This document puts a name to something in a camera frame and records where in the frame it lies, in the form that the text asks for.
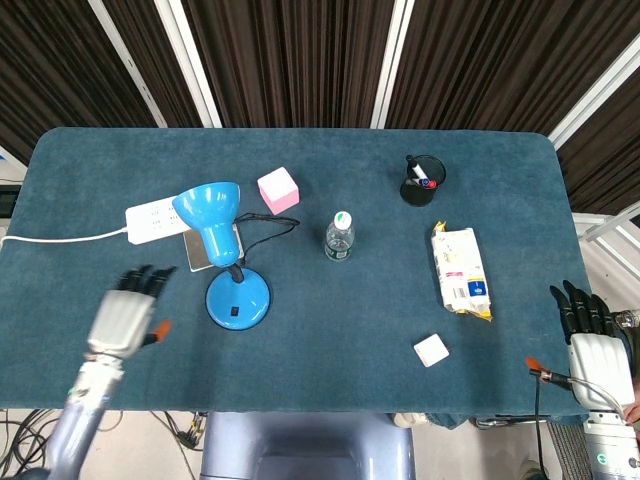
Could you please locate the white frame post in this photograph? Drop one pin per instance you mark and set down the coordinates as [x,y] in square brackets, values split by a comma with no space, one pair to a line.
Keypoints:
[190,65]
[392,65]
[127,62]
[595,90]

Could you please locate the white and yellow snack bag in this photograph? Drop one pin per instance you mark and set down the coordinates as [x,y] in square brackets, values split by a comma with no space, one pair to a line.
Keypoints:
[462,270]

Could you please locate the black capped marker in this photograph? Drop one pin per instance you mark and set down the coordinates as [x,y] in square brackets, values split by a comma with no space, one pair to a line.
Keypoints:
[416,171]

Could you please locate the aluminium frame rails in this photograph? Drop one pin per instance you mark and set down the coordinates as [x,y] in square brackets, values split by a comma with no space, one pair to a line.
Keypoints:
[607,230]

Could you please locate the white power strip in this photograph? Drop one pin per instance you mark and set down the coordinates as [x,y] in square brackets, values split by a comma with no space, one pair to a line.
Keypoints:
[150,222]

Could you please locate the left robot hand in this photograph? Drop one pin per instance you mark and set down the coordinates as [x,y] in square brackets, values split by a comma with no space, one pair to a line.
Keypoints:
[120,320]

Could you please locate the black mesh pen holder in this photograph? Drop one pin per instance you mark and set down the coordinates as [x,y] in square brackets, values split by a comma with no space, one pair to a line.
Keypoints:
[417,196]

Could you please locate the brown curtain panel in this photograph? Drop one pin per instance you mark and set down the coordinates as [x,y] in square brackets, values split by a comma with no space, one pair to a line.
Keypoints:
[160,65]
[490,60]
[290,60]
[55,65]
[605,160]

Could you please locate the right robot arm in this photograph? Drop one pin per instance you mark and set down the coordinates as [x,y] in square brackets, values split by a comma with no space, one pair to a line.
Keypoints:
[612,445]

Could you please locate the red capped marker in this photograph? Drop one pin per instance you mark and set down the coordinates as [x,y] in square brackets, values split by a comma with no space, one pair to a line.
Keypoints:
[432,184]

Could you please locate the small white square box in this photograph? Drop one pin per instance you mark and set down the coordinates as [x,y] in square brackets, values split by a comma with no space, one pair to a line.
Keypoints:
[431,350]

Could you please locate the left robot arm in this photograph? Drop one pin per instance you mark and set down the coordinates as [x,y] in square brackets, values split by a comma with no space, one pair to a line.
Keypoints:
[80,415]

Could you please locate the blue table cloth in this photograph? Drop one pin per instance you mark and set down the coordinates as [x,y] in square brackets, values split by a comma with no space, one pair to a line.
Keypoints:
[325,360]

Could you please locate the pink and white cube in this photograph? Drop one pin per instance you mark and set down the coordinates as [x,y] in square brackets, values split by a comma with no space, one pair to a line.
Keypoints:
[278,192]

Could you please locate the black box device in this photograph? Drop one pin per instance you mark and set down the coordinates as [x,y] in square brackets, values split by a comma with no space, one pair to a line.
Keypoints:
[9,201]

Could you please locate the blue desk lamp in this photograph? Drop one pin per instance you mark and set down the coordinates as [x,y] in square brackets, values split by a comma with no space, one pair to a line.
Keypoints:
[235,305]

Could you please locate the grey blue robot torso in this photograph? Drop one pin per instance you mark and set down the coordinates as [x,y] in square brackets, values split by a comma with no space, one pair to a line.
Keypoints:
[305,445]

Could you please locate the clear water bottle green label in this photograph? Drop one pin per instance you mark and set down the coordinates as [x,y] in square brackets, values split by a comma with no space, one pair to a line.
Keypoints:
[340,243]

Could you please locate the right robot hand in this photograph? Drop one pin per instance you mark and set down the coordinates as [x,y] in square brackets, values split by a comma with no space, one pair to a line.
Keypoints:
[600,365]

